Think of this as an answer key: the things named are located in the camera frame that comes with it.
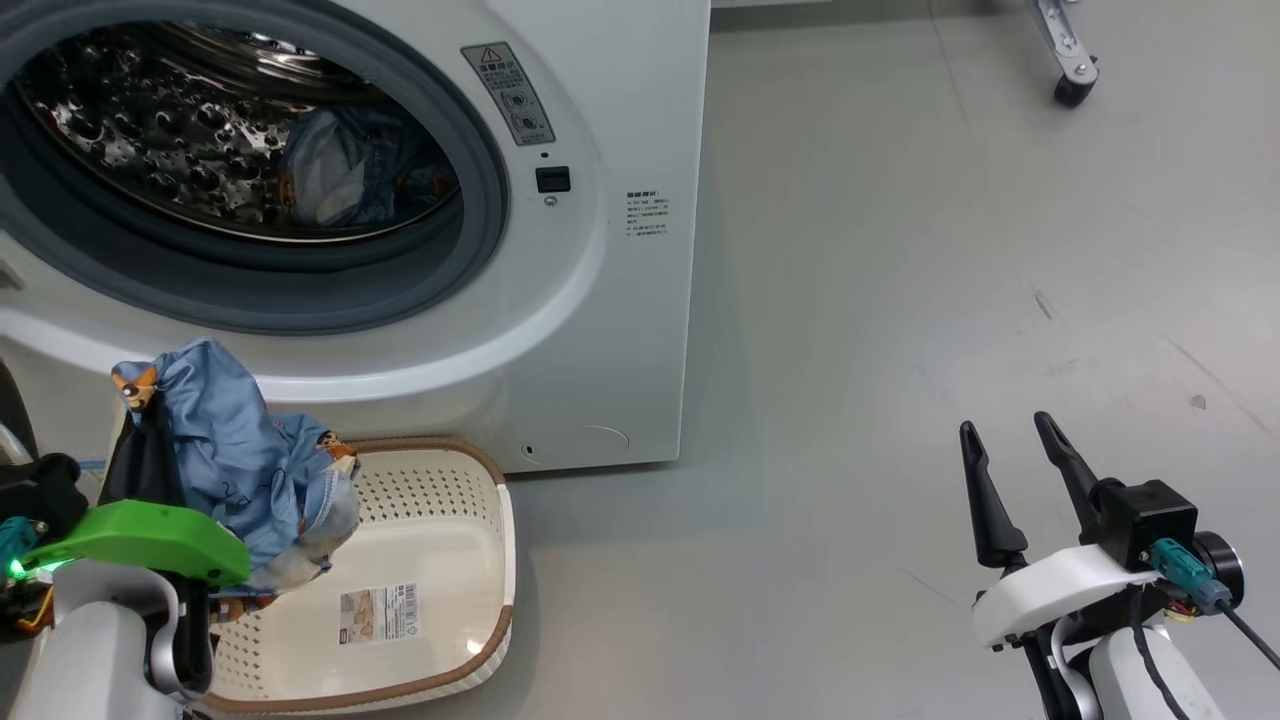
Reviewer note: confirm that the small printed text label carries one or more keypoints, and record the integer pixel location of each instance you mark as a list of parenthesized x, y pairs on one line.
[(648, 218)]

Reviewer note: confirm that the stainless steel washing machine drum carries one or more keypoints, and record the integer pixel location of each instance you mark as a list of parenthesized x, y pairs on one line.
[(150, 130)]

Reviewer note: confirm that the cream perforated laundry basket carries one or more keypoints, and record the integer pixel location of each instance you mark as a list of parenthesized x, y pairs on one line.
[(440, 560)]

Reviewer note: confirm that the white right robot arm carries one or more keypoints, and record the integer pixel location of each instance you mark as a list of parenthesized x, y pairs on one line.
[(1130, 680)]

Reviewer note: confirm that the metal table leg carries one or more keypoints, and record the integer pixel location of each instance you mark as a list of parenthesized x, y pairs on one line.
[(1060, 40)]

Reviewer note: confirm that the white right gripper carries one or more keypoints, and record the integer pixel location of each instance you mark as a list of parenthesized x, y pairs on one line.
[(1050, 590)]

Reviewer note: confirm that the paper basket label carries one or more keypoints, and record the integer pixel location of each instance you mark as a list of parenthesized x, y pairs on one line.
[(380, 613)]

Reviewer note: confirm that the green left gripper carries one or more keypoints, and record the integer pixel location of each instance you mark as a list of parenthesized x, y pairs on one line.
[(140, 535)]

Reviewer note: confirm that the blue cartoon print garment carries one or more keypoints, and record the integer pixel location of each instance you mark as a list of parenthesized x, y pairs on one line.
[(370, 170), (230, 440)]

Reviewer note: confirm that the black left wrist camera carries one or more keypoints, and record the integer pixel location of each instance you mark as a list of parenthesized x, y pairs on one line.
[(45, 490)]

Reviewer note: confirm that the grey warning sticker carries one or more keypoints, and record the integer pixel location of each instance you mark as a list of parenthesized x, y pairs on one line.
[(510, 95)]

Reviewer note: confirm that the white washing machine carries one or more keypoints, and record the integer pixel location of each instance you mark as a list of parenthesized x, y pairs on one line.
[(600, 330)]

